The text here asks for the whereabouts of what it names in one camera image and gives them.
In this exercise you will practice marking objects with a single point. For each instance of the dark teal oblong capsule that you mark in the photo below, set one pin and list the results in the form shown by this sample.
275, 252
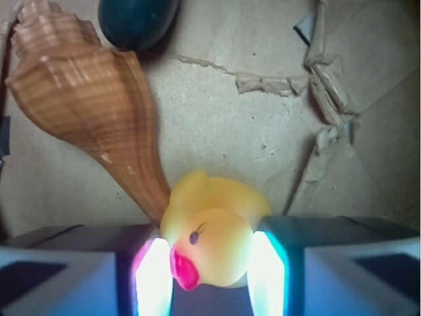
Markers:
135, 25

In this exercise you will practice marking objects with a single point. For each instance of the yellow rubber duck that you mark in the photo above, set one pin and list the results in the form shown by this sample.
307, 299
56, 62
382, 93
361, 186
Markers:
209, 226

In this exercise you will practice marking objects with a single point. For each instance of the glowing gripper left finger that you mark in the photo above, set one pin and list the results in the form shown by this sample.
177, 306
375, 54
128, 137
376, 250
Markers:
86, 270

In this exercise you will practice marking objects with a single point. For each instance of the brown spiral conch shell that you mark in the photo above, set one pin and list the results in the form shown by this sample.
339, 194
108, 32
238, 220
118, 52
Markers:
89, 95

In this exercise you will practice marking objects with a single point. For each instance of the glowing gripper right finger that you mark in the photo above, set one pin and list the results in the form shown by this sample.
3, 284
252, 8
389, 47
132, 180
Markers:
334, 266

